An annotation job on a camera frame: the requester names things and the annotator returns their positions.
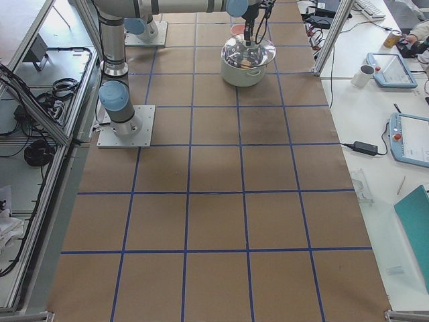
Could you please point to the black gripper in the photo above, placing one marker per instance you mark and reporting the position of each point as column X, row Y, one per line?
column 250, row 14

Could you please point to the glass pot lid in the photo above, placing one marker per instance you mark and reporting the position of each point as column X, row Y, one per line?
column 258, row 54

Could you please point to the brown egg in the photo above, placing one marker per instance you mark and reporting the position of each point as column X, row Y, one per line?
column 246, row 63

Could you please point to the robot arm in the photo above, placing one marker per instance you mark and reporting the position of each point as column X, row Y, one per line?
column 141, row 29
column 114, row 93

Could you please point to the pale green cooking pot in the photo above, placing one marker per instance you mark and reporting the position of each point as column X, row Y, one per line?
column 241, row 77

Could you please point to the pink bowl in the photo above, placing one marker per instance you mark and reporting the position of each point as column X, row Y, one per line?
column 237, row 29

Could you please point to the white mug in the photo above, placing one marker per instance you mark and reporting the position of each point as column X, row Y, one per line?
column 362, row 76

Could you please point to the yellow can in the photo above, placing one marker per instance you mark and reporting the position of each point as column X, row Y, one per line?
column 392, row 38

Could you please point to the far teach pendant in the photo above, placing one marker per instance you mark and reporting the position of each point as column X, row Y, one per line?
column 391, row 71

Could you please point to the teach pendant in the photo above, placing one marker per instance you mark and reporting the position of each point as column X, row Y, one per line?
column 408, row 138
column 391, row 71

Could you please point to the black power adapter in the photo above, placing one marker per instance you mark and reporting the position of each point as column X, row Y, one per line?
column 364, row 148

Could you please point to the clear plastic holder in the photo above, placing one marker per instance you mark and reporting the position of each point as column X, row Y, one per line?
column 361, row 187

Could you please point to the near teach pendant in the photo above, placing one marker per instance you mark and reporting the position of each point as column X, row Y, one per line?
column 408, row 138

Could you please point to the teal folder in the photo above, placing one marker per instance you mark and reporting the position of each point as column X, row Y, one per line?
column 412, row 211

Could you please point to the aluminium frame post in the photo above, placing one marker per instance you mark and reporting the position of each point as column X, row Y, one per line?
column 338, row 22

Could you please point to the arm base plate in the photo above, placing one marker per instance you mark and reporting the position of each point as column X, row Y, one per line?
column 136, row 132
column 159, row 41

